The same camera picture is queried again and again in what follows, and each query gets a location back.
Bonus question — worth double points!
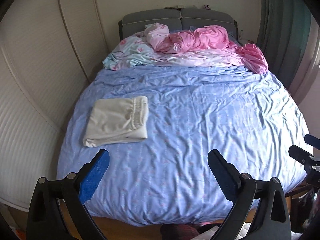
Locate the cream white pants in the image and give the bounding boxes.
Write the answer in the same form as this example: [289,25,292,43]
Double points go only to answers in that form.
[83,96,149,147]

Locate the blue floral striped bedsheet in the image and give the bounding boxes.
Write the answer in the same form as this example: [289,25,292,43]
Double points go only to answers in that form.
[57,66,313,226]

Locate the dark green curtain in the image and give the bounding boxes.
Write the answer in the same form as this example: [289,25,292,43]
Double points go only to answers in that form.
[257,0,319,94]

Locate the pink satin quilt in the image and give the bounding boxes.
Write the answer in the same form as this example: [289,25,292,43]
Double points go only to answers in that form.
[144,23,268,74]

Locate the light blue floral blanket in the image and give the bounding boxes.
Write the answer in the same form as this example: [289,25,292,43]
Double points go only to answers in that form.
[103,32,161,71]

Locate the grey padded headboard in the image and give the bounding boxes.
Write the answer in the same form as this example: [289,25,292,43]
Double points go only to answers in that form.
[118,8,239,40]

